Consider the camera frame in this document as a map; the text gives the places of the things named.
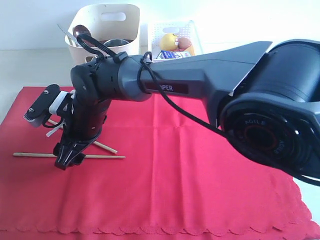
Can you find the yellow cheese wedge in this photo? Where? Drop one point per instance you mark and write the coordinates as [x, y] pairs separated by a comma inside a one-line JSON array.
[[191, 50]]

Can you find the white perforated plastic basket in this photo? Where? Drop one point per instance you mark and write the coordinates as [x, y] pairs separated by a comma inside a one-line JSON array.
[[156, 30]]

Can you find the blue white milk carton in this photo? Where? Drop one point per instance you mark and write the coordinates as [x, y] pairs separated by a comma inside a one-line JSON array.
[[163, 55]]

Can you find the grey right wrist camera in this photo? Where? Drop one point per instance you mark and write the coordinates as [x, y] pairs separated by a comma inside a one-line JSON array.
[[52, 101]]

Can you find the red scalloped table cloth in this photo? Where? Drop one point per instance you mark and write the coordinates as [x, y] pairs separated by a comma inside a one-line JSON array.
[[177, 181]]

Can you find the cream plastic storage bin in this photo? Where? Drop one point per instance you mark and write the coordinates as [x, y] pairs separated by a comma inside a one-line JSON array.
[[111, 21]]

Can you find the stainless steel cup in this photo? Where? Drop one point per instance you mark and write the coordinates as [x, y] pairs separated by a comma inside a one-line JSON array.
[[116, 42]]

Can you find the wooden chopstick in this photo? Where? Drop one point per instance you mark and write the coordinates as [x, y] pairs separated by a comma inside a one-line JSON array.
[[49, 155], [60, 126]]

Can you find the brown egg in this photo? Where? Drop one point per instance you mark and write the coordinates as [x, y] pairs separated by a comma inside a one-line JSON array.
[[184, 43]]

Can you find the stainless steel table knife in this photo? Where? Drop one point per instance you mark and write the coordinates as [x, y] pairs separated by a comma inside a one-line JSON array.
[[71, 39]]

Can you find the dark wooden spoon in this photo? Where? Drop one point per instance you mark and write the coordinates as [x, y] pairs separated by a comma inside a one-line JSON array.
[[80, 29]]

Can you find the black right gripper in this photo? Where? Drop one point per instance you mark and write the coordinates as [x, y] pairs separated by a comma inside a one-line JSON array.
[[83, 122]]

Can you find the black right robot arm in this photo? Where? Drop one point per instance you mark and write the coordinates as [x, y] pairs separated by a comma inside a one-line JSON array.
[[263, 99]]

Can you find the yellow lemon with sticker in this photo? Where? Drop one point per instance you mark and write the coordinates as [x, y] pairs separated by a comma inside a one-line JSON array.
[[169, 42]]

